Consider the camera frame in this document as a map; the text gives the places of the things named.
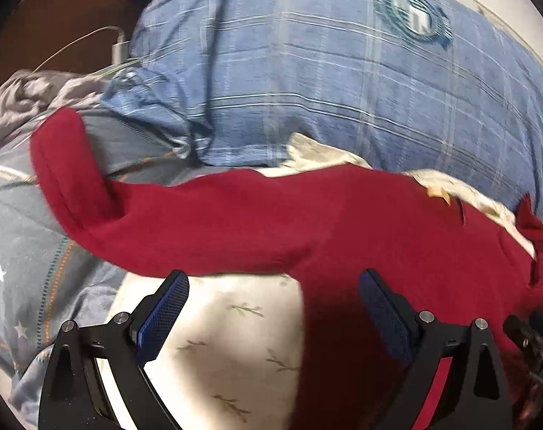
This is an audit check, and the white charger with cable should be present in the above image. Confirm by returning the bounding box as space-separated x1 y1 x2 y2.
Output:
31 25 129 74

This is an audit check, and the brown wooden headboard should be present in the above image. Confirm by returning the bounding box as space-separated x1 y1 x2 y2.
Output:
0 0 142 86

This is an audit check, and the grey star-print bedsheet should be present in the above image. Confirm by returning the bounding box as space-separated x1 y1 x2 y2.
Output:
0 109 213 425

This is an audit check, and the cream leaf-print pillow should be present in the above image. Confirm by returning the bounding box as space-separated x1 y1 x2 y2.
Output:
107 133 536 429

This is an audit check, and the crumpled grey cloth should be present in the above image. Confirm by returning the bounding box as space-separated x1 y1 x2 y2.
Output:
0 70 109 147

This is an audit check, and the red knit garment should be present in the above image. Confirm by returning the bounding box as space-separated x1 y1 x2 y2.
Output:
30 109 543 429

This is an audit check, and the blue plaid duvet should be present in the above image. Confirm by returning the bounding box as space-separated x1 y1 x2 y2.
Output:
102 0 543 219

